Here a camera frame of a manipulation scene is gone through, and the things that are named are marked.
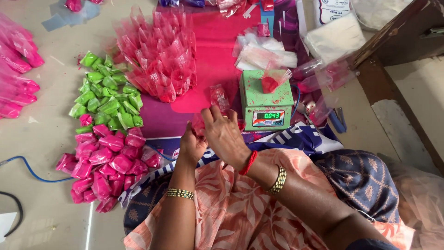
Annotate person's left hand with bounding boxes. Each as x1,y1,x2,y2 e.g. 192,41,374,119
179,121,209,166

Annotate person's right hand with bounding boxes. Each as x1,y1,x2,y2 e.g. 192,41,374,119
200,105,256,173

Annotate clear printed red powder packet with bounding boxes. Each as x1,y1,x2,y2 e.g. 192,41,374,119
192,84,246,137

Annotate green digital weighing scale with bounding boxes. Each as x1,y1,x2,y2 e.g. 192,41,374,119
239,69,295,132

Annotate open red powder pouch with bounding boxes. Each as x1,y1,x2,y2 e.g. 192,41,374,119
261,62,293,94

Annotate purple and pink printed banner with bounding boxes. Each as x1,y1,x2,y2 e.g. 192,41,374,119
118,0,344,209

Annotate pile of open red packets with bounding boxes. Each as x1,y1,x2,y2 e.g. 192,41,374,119
113,5,198,103

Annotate stack of empty clear bags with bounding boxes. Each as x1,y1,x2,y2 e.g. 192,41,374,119
233,28,298,72

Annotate pile of green powder packets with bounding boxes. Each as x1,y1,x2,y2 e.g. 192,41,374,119
69,51,144,134

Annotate pile of sealed pink packets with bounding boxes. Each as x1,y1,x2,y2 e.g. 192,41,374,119
55,115,163,213

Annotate gold beaded wide bangle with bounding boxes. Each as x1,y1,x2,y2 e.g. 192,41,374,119
267,165,288,196

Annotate peach and navy patterned garment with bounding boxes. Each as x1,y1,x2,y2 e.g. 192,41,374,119
123,149,415,250

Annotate heap of crumpled red packets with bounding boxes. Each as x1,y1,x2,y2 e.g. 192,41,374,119
215,0,274,18

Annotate blue powder packets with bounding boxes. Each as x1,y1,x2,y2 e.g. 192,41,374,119
159,0,206,8

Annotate heap of clear pink-dusted bags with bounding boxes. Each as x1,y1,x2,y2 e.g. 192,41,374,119
291,57,359,125

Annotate bundle of white plastic bags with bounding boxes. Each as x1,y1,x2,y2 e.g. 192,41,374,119
303,13,366,65

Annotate white printed sack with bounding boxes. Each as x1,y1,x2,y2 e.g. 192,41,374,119
313,0,352,28

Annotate clear plastic sheet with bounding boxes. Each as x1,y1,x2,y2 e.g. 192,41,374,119
42,0,101,32

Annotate pink powder packet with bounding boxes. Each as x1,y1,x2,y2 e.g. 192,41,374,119
65,0,83,13

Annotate heap of large pink bags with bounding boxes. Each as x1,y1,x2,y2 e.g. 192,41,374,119
0,13,45,119

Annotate white powder bag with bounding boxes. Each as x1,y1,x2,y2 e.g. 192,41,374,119
350,0,413,32

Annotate brown wooden furniture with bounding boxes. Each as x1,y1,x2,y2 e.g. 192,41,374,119
350,0,444,174

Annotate white paper sheet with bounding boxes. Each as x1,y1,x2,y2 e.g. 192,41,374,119
0,212,17,244

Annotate translucent plastic bag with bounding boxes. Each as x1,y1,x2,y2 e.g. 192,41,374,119
378,153,444,250

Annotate red thread bracelet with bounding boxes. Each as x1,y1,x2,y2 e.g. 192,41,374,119
239,150,259,176

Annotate blue handled tool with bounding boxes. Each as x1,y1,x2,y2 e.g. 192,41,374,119
328,107,347,134

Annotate black cable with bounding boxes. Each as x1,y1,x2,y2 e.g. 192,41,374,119
0,191,24,237

